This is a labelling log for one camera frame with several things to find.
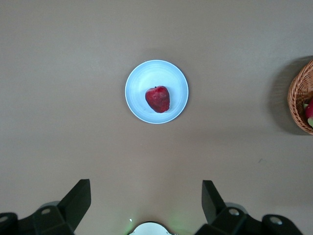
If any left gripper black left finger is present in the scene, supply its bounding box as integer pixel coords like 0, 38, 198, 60
0, 179, 91, 235

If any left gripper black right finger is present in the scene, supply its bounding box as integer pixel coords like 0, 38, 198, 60
195, 180, 304, 235

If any red apple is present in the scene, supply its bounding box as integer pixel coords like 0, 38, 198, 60
145, 85, 171, 114

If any pink dragon fruit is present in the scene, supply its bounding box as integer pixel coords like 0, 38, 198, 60
303, 97, 313, 128

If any brown wicker basket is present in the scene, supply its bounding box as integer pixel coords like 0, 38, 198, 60
287, 59, 313, 136

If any blue plate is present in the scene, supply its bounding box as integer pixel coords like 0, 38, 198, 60
125, 59, 189, 125

